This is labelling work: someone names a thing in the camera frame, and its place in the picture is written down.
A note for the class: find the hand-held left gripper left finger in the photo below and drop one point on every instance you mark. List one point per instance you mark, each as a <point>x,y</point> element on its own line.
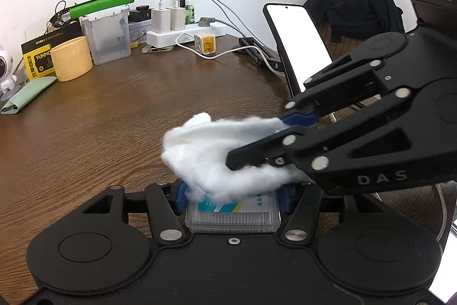
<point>181,196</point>

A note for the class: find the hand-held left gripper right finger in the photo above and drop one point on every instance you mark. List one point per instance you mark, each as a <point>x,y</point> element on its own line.
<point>290,199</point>

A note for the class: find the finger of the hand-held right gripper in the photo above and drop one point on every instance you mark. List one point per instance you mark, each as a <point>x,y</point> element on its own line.
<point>257,153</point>
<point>298,119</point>

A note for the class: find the white cotton wad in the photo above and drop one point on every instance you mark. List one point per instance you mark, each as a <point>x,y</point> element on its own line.
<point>207,147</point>

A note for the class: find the clear plastic container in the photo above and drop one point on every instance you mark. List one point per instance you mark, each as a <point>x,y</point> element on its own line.
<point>232,219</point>

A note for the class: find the smartphone with white screen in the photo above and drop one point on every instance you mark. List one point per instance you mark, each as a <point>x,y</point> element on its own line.
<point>300,40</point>

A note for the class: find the black phone stand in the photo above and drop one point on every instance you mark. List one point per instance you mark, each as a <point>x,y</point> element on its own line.
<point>255,49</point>

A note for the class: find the black jacket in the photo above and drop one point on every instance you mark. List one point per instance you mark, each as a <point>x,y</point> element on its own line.
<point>357,12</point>

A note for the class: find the white yellow cube charger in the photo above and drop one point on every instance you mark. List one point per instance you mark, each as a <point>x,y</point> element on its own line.
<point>205,45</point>

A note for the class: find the grey plug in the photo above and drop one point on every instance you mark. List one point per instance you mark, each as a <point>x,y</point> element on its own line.
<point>206,21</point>

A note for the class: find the white power strip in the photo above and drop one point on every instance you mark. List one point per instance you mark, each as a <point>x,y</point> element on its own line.
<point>185,35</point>

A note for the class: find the small flat device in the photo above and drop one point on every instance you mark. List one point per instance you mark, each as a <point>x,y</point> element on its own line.
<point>157,48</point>

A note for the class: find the green spray bottle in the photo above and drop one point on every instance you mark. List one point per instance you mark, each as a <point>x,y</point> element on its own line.
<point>189,10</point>

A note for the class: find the white charger plug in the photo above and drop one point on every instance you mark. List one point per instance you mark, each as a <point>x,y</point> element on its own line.
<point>175,19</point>
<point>159,21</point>

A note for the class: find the white patterned packet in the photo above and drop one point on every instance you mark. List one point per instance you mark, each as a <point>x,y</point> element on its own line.
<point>137,31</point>

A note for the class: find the clear storage box green lid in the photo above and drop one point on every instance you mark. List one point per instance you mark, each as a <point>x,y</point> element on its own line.
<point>107,37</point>

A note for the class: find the yellow cup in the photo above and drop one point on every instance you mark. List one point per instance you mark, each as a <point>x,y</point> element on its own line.
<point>71,58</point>

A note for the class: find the black charger box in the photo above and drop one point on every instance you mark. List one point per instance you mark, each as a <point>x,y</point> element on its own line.
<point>140,15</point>

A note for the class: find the green pouch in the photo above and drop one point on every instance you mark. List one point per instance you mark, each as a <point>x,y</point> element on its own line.
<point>28,94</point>

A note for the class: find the black yellow box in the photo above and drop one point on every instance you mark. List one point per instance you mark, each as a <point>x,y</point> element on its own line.
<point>35,58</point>

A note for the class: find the white robot toy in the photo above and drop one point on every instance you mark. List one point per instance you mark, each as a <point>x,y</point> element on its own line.
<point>5,67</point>

